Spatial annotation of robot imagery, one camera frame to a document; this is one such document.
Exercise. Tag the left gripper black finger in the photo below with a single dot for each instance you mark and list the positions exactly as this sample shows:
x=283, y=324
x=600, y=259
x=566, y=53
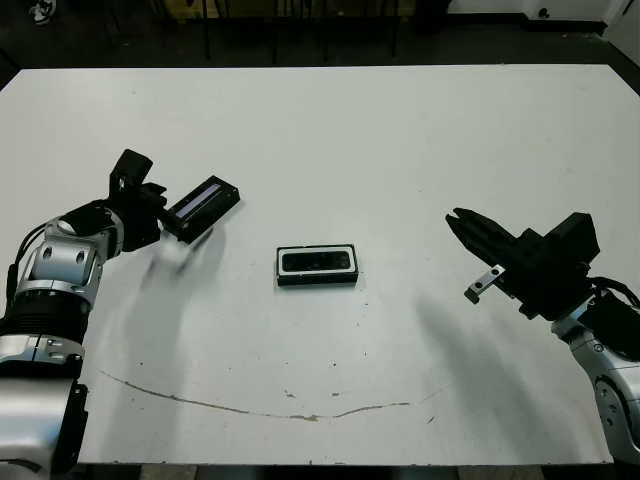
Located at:
x=172, y=234
x=166, y=209

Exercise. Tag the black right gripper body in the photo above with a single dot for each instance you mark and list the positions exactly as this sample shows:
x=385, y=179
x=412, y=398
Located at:
x=545, y=285

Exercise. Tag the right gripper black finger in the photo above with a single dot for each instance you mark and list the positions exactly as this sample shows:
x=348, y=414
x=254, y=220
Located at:
x=490, y=231
x=477, y=245

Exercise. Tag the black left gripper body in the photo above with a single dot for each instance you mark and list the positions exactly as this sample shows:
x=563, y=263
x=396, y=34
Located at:
x=140, y=220

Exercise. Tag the black box lid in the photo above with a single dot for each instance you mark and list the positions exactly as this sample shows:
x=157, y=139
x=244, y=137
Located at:
x=210, y=205

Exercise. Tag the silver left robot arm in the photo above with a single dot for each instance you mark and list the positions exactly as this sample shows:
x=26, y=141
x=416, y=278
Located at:
x=55, y=260

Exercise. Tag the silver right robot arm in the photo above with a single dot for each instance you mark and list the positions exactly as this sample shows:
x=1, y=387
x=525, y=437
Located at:
x=620, y=400

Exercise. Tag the black box base white insert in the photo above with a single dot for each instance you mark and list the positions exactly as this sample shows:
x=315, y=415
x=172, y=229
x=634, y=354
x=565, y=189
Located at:
x=315, y=280

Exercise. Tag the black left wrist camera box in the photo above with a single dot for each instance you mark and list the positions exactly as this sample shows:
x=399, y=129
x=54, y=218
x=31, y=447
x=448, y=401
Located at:
x=131, y=167

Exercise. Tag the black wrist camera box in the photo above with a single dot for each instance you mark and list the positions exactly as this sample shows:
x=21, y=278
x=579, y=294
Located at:
x=575, y=237
x=131, y=167

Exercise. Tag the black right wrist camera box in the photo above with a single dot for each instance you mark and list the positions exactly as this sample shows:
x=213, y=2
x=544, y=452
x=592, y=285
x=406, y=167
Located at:
x=575, y=237

